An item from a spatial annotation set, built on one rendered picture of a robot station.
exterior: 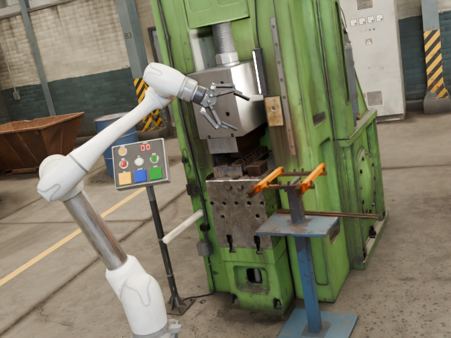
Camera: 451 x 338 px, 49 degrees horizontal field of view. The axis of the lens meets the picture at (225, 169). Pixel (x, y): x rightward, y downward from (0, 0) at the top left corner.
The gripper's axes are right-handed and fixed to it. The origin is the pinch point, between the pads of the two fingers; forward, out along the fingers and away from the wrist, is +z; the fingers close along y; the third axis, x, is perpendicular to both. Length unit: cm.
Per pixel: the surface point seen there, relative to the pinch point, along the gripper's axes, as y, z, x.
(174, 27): -62, -47, -103
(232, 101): -28, 2, -84
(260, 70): -50, 10, -77
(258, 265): 52, 59, -113
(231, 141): -9, 12, -95
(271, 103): -37, 23, -82
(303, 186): 10, 46, -39
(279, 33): -70, 10, -66
